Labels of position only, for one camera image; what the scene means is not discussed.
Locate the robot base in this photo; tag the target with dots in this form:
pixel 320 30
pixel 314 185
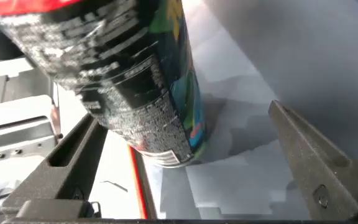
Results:
pixel 14 133

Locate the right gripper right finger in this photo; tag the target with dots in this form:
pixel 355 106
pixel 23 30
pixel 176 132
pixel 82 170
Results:
pixel 315 168

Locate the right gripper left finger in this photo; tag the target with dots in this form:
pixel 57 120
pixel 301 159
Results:
pixel 73 174

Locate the black printed can red lid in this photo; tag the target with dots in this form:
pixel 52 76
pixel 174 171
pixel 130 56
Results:
pixel 120 77

